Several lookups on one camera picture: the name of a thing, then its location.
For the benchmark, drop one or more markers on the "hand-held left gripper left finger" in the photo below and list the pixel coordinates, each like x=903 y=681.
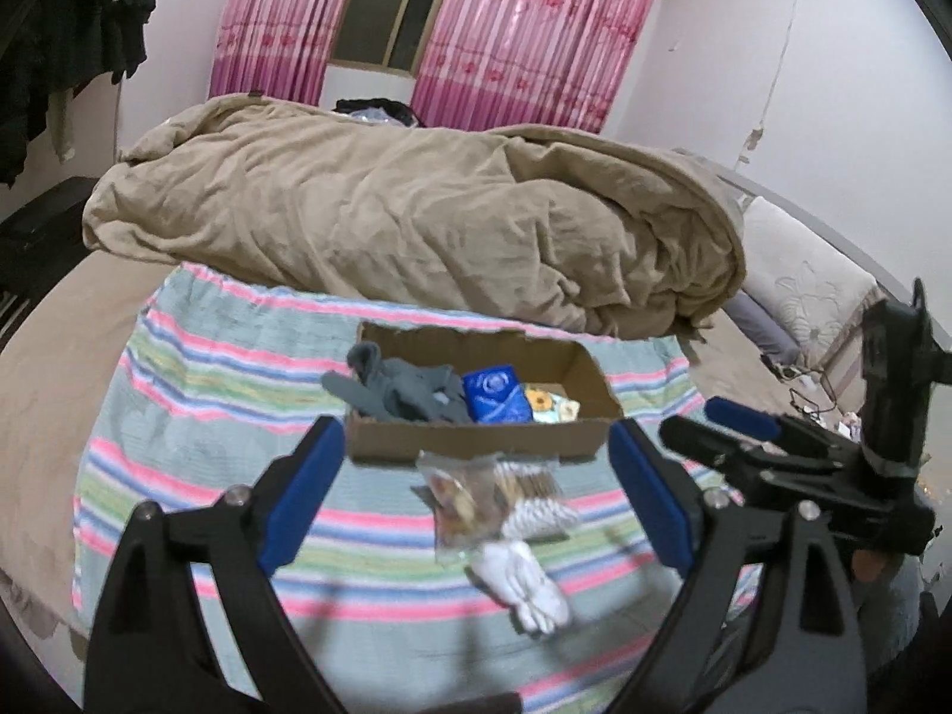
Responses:
x=297 y=494

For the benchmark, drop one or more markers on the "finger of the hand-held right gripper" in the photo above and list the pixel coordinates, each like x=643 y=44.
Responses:
x=692 y=437
x=740 y=418

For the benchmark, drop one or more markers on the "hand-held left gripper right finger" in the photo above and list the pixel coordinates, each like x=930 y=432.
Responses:
x=654 y=498

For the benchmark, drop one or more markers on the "clear plastic snack bag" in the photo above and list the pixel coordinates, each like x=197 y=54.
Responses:
x=461 y=498

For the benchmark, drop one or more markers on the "cardboard box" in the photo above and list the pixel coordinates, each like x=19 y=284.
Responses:
x=476 y=442

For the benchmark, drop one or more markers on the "person's right forearm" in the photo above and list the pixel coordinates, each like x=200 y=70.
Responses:
x=889 y=625

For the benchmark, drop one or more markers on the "person's right hand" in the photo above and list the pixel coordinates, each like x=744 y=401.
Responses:
x=869 y=565

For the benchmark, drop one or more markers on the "grey pillow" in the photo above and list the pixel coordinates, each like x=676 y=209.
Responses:
x=762 y=327

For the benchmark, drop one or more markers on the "white patterned sock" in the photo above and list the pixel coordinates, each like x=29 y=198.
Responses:
x=539 y=517

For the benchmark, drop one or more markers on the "striped blanket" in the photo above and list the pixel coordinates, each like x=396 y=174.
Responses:
x=223 y=387

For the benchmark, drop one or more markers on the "grey gloves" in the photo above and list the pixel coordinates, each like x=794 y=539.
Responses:
x=401 y=390

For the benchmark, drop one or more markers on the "yellow flower packet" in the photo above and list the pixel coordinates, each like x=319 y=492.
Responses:
x=543 y=401

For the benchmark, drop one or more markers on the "white embroidered pillow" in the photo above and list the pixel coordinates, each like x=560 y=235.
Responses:
x=807 y=275

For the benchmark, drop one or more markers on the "white glove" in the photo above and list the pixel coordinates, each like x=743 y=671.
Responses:
x=520 y=584

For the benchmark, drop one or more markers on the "blue packet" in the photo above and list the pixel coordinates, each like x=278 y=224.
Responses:
x=497 y=394

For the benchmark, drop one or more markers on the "grey headboard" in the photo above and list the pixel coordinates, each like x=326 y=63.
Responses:
x=818 y=219

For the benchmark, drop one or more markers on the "bed with beige sheet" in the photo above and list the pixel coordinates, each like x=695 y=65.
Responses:
x=44 y=401

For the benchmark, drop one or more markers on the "beige duvet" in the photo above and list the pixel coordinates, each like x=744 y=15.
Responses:
x=387 y=216

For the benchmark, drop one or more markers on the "black cabinet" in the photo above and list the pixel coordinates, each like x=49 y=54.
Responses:
x=37 y=238

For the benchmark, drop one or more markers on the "black bag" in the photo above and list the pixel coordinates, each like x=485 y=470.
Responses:
x=372 y=110

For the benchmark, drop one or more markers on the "pink curtain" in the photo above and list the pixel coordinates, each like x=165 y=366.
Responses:
x=282 y=22
x=528 y=37

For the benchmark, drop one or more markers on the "window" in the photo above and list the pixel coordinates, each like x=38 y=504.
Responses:
x=394 y=7

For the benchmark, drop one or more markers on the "dark hanging clothes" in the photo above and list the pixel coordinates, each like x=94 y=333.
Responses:
x=52 y=30

